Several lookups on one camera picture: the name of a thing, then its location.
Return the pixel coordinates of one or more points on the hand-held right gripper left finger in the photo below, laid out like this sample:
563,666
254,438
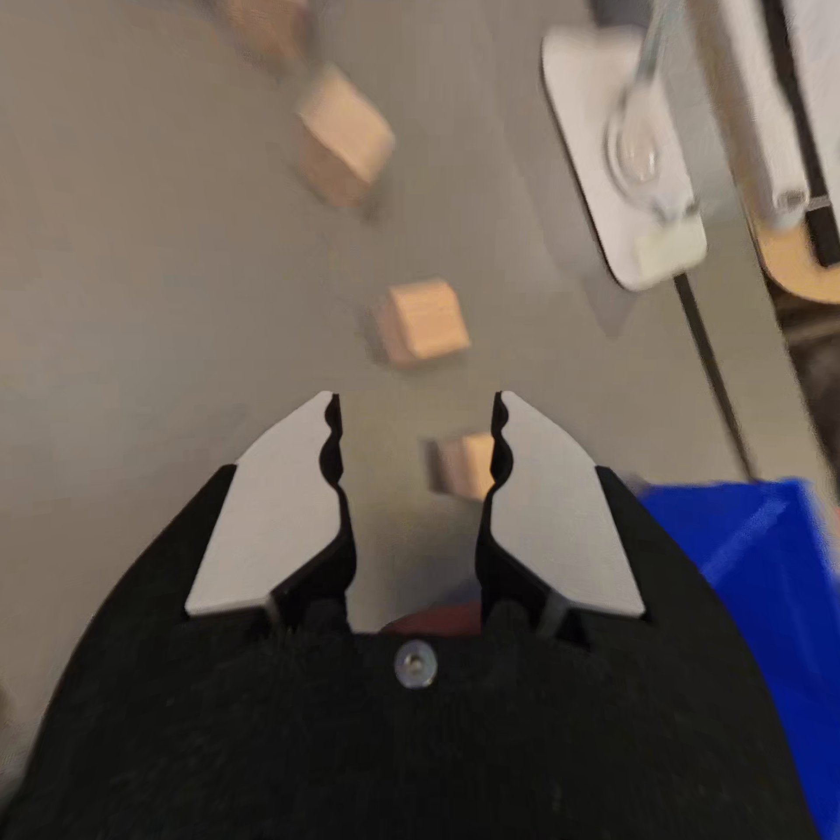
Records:
275,518

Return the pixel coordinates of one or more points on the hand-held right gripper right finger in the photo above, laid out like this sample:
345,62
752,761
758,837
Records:
558,525

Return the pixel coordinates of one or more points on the wooden cube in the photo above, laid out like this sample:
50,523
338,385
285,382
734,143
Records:
269,26
466,463
423,321
344,138

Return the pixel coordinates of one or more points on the blue plastic bin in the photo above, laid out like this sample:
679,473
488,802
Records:
774,590

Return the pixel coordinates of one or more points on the white metal stand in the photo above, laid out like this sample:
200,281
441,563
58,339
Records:
584,131

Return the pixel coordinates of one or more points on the printed instruction sheet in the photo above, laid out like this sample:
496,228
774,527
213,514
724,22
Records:
823,65

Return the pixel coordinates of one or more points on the white poster rail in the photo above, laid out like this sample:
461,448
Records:
754,118

